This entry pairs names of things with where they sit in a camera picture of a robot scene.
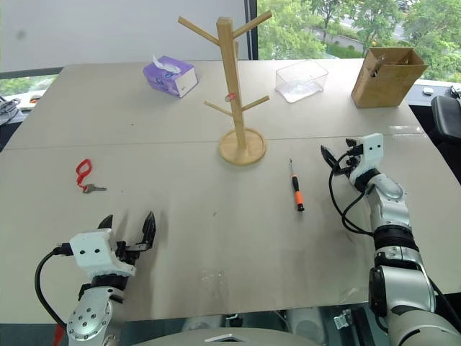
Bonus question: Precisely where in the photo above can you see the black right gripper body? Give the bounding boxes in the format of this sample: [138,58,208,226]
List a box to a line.
[336,138,363,178]

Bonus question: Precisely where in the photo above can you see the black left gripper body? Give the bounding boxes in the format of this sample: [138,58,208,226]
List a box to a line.
[114,240,151,267]

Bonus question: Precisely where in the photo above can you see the orange and black screwdriver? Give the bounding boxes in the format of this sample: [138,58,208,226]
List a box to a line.
[288,157,307,213]

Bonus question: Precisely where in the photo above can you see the silver key with red tag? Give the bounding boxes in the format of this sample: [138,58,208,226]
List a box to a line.
[75,158,108,195]

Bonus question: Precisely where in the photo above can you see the clear plastic container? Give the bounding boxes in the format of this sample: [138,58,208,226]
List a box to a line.
[275,59,329,104]

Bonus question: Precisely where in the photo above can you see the brown cardboard box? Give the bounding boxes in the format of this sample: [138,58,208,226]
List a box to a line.
[351,47,429,109]

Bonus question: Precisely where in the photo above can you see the wooden branched hanging rack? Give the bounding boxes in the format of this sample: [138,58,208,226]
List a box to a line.
[177,9,274,166]

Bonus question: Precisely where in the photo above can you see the black office chair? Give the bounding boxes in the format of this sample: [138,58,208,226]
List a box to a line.
[430,94,461,138]

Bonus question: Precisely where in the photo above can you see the white flat desk object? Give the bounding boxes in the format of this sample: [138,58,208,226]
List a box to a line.
[17,92,43,111]

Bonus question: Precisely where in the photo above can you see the purple tissue box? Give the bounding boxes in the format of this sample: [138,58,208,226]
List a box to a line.
[143,54,200,99]

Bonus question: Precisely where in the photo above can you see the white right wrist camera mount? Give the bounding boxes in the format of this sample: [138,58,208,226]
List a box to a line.
[350,133,384,185]

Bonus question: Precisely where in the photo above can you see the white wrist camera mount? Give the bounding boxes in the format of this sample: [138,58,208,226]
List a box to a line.
[68,230,138,278]
[350,133,384,185]

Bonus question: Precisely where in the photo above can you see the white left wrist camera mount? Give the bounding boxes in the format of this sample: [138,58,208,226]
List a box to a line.
[68,230,138,278]

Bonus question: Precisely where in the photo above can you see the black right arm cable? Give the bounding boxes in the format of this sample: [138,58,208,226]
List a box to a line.
[328,152,376,238]

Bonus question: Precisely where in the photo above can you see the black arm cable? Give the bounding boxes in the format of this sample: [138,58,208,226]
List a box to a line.
[34,244,74,327]
[328,152,376,238]

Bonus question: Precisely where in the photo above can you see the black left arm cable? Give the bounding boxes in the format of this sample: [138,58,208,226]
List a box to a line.
[34,244,74,327]

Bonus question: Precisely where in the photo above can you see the grey cable bundle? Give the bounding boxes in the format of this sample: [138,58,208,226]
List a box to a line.
[0,94,22,125]

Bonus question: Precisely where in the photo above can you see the metal bracket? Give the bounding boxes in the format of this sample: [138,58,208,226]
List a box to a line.
[333,309,354,331]

